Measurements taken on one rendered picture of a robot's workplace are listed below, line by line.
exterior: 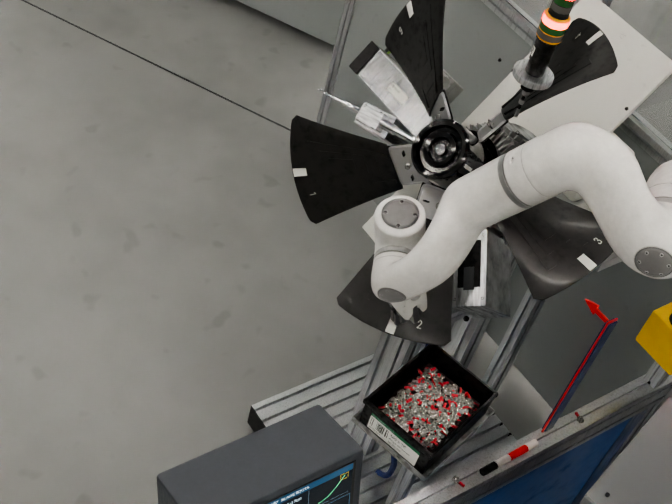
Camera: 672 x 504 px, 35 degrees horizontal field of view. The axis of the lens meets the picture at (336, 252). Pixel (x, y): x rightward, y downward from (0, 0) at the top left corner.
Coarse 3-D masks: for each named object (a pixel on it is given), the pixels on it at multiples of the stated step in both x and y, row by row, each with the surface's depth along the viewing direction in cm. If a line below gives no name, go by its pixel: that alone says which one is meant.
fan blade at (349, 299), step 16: (368, 272) 198; (352, 288) 199; (368, 288) 198; (448, 288) 200; (352, 304) 199; (368, 304) 198; (384, 304) 198; (432, 304) 199; (448, 304) 200; (368, 320) 198; (384, 320) 198; (432, 320) 199; (448, 320) 199; (400, 336) 198; (416, 336) 198; (432, 336) 198; (448, 336) 199
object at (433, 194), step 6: (426, 186) 199; (432, 186) 200; (420, 192) 199; (426, 192) 199; (432, 192) 200; (438, 192) 200; (420, 198) 199; (426, 198) 199; (432, 198) 200; (438, 198) 200; (426, 204) 200; (432, 204) 200; (426, 210) 200; (432, 210) 200; (426, 216) 200; (432, 216) 200
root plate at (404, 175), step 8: (408, 144) 203; (392, 152) 205; (400, 152) 204; (408, 152) 204; (392, 160) 206; (400, 160) 206; (408, 160) 205; (400, 168) 207; (400, 176) 208; (408, 176) 207; (416, 176) 207; (408, 184) 209
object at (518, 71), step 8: (520, 64) 177; (512, 72) 177; (520, 72) 176; (544, 72) 177; (552, 72) 178; (520, 80) 175; (528, 80) 174; (536, 80) 175; (544, 80) 175; (552, 80) 176; (536, 88) 175; (544, 88) 175
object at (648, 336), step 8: (656, 312) 199; (664, 312) 200; (648, 320) 201; (656, 320) 199; (664, 320) 198; (648, 328) 202; (656, 328) 200; (664, 328) 198; (640, 336) 204; (648, 336) 202; (656, 336) 201; (664, 336) 199; (640, 344) 205; (648, 344) 203; (656, 344) 201; (664, 344) 200; (648, 352) 204; (656, 352) 202; (664, 352) 200; (656, 360) 202; (664, 360) 201; (664, 368) 201
